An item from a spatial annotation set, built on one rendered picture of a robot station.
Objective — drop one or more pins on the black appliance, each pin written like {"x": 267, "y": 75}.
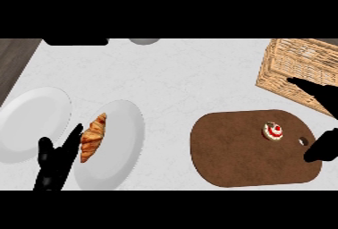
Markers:
{"x": 75, "y": 41}

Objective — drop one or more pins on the tan wicker basket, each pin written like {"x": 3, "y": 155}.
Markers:
{"x": 294, "y": 65}

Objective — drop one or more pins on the brown wooden cutting board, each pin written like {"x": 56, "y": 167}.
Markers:
{"x": 251, "y": 149}

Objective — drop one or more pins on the white cupcake with red topping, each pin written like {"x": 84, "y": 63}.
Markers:
{"x": 273, "y": 131}

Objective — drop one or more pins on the grey round object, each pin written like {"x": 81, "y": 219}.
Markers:
{"x": 143, "y": 41}

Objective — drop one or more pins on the golden brown croissant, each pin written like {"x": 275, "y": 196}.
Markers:
{"x": 92, "y": 137}

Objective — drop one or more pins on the white round plate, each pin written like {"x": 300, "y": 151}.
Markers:
{"x": 115, "y": 143}
{"x": 31, "y": 123}

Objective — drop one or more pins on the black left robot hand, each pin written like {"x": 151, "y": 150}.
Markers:
{"x": 52, "y": 167}

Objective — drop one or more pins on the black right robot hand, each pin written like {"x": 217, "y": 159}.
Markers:
{"x": 323, "y": 95}

